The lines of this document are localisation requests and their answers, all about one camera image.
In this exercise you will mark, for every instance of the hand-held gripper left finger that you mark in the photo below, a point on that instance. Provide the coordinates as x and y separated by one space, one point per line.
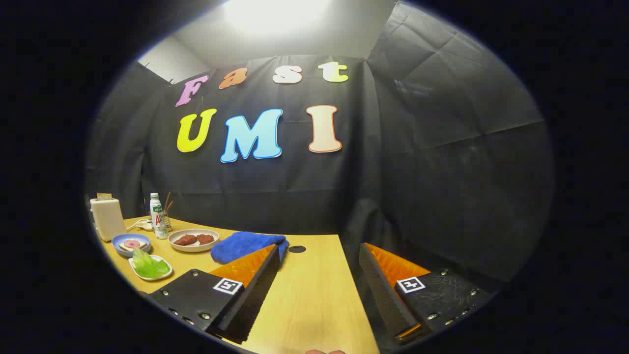
255 300

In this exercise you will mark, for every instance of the pink ham slice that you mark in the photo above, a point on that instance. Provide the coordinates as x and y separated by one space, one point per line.
132 244

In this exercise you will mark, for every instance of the black backdrop cloth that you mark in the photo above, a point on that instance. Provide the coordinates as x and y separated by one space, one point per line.
417 187

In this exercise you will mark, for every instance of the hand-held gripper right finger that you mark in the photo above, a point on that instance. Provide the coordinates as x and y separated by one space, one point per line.
388 300

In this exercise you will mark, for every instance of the green lettuce leaf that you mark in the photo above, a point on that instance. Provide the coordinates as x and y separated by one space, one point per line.
147 265

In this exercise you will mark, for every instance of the white divided condiment dish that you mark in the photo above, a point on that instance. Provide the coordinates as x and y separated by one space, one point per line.
145 225

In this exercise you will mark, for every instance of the white bread slice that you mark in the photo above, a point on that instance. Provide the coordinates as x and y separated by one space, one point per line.
143 245

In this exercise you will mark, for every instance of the blue folded towel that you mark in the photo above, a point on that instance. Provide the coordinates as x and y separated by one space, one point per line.
241 246

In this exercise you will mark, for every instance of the cream toaster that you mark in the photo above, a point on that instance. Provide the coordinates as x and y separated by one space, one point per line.
108 219

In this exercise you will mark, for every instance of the blue round plate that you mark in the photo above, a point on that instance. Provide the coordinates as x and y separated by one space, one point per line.
116 244

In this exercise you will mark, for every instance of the white square plate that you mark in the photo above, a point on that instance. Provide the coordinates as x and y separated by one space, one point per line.
162 260

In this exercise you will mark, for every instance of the white drink bottle green cap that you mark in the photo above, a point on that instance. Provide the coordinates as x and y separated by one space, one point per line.
158 219

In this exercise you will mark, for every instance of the beige round plate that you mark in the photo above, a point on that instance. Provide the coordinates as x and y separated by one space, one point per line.
194 248

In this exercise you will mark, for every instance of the black table grommet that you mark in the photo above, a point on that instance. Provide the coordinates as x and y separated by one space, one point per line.
297 249

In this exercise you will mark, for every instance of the brown meat piece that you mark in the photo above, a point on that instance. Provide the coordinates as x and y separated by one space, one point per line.
185 240
205 239

